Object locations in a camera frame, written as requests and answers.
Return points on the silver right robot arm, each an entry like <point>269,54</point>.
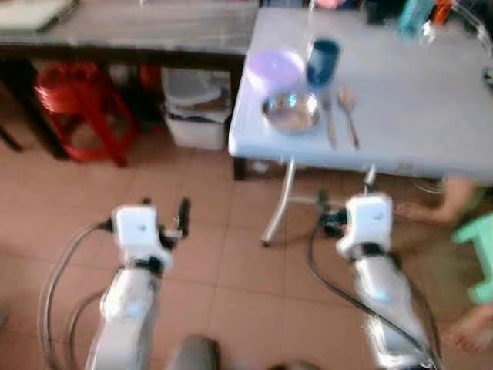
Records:
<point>385,301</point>

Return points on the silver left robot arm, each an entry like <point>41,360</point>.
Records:
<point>127,308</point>

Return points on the metal spoon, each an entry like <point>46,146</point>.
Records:
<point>350,116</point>

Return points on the metal bowl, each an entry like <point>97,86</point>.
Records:
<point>292,112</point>

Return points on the white plastic storage box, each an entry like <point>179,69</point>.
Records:
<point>192,116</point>

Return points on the person's bare foot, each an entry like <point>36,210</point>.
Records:
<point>439,204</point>
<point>471,330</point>

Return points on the grey robot leg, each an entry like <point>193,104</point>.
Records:
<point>192,354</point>

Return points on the white folding table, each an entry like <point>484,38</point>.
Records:
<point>416,108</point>

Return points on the blue cup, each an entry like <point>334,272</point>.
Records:
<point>323,63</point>

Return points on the purple plastic bowl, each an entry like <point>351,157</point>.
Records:
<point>274,71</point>

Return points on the green plastic stool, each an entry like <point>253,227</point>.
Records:
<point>479,239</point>

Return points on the red plastic stool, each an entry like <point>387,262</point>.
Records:
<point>77,92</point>

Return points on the dark wooden table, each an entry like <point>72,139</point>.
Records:
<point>139,38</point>

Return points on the black object on table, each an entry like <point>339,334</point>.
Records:
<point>383,9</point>

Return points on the teal bottle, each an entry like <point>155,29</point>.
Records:
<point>416,17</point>

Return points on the orange container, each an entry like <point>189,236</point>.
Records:
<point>441,11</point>

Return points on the pale flat tray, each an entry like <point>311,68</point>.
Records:
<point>35,11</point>

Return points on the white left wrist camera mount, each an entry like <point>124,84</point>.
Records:
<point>140,230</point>

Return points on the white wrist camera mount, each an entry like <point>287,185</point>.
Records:
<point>367,223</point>
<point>140,230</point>

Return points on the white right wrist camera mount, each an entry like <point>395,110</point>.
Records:
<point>367,223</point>

